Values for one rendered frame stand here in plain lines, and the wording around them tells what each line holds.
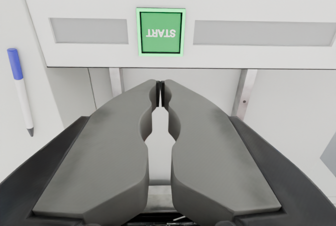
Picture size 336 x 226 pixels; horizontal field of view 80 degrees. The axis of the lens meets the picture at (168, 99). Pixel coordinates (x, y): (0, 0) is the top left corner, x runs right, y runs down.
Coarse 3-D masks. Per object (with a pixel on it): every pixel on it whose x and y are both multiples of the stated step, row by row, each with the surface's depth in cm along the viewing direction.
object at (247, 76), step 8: (248, 72) 40; (256, 72) 40; (240, 80) 43; (248, 80) 41; (240, 88) 43; (248, 88) 42; (240, 96) 43; (248, 96) 43; (240, 104) 44; (232, 112) 48; (240, 112) 45
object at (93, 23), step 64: (64, 0) 22; (128, 0) 22; (192, 0) 23; (256, 0) 23; (320, 0) 23; (64, 64) 26; (128, 64) 27; (192, 64) 27; (256, 64) 27; (320, 64) 27
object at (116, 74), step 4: (108, 68) 39; (112, 68) 39; (116, 68) 39; (120, 68) 40; (112, 72) 39; (116, 72) 39; (120, 72) 40; (112, 76) 39; (116, 76) 40; (120, 76) 40; (112, 80) 40; (116, 80) 40; (120, 80) 40; (112, 84) 40; (116, 84) 40; (120, 84) 40; (112, 88) 41; (116, 88) 41; (120, 88) 41; (112, 92) 41; (116, 92) 41; (120, 92) 41
